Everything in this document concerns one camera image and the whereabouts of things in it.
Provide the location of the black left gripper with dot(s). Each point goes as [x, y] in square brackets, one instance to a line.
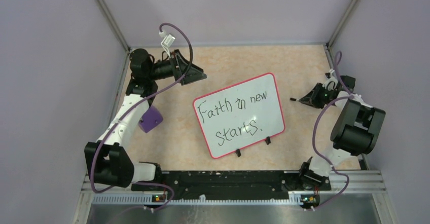
[178, 59]

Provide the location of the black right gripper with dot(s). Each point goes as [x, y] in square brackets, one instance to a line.
[312, 98]

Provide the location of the red framed whiteboard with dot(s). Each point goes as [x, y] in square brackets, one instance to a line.
[240, 115]

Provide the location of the purple wedge eraser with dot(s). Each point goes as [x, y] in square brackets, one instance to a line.
[150, 119]

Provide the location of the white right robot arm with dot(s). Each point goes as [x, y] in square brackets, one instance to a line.
[355, 132]

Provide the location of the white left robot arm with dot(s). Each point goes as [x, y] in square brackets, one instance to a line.
[106, 159]

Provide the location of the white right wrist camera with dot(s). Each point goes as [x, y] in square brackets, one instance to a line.
[331, 80]

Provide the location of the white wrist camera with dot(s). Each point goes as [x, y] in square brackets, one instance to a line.
[167, 40]
[331, 80]

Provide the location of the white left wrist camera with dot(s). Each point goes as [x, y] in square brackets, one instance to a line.
[167, 40]

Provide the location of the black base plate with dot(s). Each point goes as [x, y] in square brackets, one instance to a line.
[230, 185]

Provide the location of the white cable duct rail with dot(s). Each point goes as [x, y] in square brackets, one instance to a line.
[148, 199]

